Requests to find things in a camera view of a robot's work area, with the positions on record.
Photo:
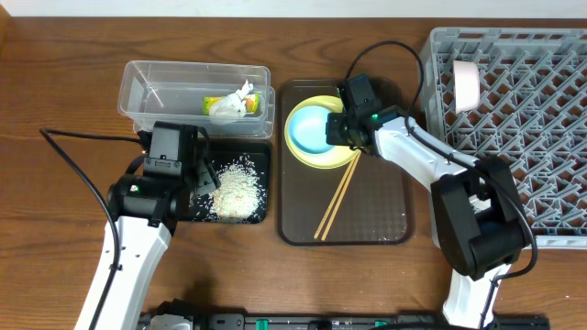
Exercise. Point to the wooden chopstick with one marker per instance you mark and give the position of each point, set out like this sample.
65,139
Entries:
335,206
341,208

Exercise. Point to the rice food scraps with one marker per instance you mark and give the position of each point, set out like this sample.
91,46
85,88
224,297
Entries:
240,199

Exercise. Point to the white tissue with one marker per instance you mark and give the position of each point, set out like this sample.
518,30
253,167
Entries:
238,95

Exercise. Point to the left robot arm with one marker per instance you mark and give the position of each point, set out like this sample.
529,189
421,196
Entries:
131,252

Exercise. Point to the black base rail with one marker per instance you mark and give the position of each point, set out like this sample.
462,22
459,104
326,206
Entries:
178,314

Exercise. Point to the light blue bowl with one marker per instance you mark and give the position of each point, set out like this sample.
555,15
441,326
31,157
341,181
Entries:
307,129

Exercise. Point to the brown serving tray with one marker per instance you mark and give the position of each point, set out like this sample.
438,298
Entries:
376,209

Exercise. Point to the clear plastic waste bin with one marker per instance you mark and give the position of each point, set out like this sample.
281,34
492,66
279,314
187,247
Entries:
173,91

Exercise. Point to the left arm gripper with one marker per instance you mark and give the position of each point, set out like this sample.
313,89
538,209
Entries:
202,175

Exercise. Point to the yellow plate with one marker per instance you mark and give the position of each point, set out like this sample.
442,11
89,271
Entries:
338,155

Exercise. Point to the grey dishwasher rack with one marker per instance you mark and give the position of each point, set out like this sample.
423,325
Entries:
532,114

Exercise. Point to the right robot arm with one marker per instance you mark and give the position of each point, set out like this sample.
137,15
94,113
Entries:
478,219

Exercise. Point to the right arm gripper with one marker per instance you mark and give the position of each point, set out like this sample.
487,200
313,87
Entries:
337,133

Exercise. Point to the pink bowl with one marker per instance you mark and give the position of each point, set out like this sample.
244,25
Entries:
466,86

